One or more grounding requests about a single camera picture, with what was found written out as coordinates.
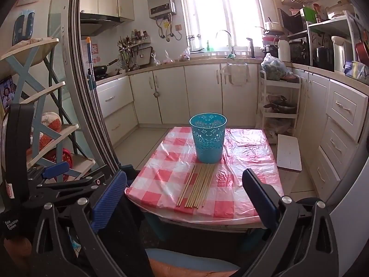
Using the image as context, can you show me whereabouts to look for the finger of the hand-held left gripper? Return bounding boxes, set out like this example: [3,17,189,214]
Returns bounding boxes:
[37,164,114,198]
[27,162,71,182]

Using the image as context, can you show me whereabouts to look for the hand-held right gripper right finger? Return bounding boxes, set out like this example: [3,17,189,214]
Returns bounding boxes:
[241,168,339,277]

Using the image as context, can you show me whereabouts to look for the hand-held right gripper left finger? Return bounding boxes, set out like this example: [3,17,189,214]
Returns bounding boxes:
[30,170,128,277]

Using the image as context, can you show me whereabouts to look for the row of wooden chopsticks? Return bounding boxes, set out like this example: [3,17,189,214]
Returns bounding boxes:
[176,164,216,209]

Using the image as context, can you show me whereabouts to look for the blue perforated plastic basket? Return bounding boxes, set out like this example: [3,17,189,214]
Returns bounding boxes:
[189,113,227,164]

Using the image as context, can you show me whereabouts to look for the person's left forearm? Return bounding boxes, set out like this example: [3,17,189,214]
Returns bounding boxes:
[3,235,32,262]

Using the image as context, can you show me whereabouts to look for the red patterned round object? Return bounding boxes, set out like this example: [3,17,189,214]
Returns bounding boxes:
[46,148,73,174]

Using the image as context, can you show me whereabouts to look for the orange white plush toy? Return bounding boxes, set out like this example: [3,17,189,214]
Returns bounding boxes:
[30,112,63,151]

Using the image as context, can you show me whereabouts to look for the dark cloth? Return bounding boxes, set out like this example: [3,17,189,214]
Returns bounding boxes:
[113,196,154,277]

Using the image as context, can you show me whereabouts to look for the red white checked tablecloth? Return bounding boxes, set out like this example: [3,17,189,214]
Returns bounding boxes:
[125,127,284,226]

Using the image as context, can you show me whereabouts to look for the small framed photo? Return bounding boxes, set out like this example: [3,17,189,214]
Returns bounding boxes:
[0,76,15,112]

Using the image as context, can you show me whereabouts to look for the small white stool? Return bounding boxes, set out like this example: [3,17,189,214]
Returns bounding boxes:
[277,134,303,172]

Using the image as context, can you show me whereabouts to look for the dark cooking pot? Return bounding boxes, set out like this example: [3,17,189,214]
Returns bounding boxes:
[264,101,297,115]

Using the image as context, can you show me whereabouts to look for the person's leg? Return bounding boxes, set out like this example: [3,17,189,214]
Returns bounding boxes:
[146,248,240,277]

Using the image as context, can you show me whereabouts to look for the white rolling cart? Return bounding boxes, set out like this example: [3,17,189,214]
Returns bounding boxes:
[258,69,302,145]

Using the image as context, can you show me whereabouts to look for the black wok pan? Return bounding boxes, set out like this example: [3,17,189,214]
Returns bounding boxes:
[93,59,119,76]

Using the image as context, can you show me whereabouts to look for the blue hanging slippers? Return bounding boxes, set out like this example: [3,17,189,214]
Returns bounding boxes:
[13,9,36,41]

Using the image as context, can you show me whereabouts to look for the cream drawer cabinets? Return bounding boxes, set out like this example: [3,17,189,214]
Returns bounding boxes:
[291,63,369,208]

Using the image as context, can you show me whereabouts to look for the cream lower cabinets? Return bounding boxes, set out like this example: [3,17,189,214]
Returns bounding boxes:
[95,62,260,148]

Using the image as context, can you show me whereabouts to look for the white hanging plastic bag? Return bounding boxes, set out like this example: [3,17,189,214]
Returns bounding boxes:
[220,63,250,87]

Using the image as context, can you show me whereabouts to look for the bag of vegetables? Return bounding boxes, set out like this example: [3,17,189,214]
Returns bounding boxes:
[261,53,295,82]

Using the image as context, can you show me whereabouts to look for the range hood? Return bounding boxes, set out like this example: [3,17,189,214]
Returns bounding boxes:
[80,13,122,36]

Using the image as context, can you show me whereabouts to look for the utensil rack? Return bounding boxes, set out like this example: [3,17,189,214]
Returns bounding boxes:
[117,35,152,64]

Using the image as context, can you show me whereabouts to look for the white thermos jug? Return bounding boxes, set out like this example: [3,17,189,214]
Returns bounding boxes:
[277,39,292,63]

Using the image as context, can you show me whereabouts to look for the black slim faucet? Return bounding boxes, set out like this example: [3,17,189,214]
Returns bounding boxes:
[246,37,256,58]

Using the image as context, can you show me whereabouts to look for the black electric pot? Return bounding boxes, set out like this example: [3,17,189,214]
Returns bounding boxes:
[313,46,335,70]

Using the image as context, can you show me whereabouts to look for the blue tissue pack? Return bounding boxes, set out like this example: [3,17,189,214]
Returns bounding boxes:
[343,60,369,82]

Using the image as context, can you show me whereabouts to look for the chrome sink faucet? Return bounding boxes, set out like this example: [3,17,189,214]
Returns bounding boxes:
[216,30,236,57]

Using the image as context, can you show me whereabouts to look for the red hanging pan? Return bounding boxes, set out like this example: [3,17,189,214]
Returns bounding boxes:
[355,42,369,66]

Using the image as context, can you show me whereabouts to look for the black microwave oven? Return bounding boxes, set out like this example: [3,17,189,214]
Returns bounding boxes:
[278,7,311,35]

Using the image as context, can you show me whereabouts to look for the white counter shelf rack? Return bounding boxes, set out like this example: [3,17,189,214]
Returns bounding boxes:
[306,14,361,73]

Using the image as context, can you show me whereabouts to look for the kitchen window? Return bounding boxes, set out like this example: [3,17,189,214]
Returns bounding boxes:
[179,0,269,54]

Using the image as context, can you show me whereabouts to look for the wooden shelf with blue frame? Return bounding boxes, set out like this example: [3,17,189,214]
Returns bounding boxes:
[0,37,96,180]

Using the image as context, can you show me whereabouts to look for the sliding door frame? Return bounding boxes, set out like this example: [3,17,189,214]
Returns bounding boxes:
[48,0,120,177]

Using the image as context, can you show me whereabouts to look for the blue handled mop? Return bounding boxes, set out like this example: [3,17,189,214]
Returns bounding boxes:
[86,36,96,90]

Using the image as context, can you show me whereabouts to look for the grey wall water heater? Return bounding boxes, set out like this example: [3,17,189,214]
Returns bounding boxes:
[146,0,177,20]

